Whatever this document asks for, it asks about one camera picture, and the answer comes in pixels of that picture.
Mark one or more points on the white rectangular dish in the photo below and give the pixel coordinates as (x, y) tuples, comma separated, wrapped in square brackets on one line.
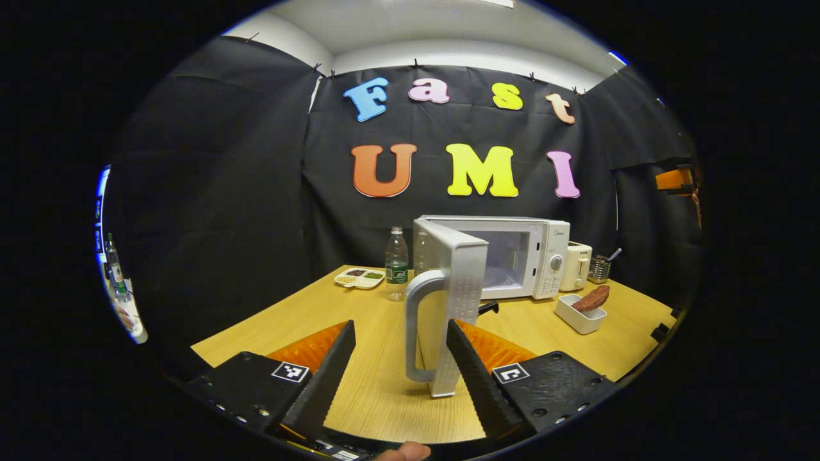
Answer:
[(580, 320)]

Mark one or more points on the white side counter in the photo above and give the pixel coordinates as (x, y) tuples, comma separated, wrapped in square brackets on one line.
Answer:
[(131, 317)]

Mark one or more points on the white microwave oven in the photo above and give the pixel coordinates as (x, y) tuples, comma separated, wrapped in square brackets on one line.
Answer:
[(551, 234)]

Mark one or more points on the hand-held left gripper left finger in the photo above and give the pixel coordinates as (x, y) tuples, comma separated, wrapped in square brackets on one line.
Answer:
[(323, 384)]

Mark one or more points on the white divided snack tray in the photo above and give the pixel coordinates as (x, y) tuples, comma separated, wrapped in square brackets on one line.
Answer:
[(359, 278)]

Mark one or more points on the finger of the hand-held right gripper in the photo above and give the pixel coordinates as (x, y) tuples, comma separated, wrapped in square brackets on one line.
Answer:
[(674, 179)]

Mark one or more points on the brown meat patty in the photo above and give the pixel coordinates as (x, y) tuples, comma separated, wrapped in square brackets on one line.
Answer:
[(592, 299)]

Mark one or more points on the large ceiling light panel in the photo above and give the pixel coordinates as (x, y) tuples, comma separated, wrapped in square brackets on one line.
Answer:
[(498, 3)]

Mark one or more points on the small ceiling light panel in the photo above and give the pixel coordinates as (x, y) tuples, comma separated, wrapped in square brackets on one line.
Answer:
[(617, 58)]

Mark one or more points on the green glass bottle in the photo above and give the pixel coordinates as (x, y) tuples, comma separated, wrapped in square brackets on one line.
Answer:
[(116, 269)]

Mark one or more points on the white toaster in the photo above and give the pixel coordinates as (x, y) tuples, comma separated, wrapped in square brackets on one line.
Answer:
[(575, 269)]

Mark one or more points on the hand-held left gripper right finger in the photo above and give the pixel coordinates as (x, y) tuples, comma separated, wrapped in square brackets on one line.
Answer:
[(477, 384)]

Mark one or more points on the clear plastic water bottle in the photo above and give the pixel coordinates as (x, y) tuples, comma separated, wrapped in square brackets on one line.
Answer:
[(396, 266)]

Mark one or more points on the black backdrop cloth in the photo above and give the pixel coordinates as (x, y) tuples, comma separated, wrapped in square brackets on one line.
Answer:
[(224, 192)]

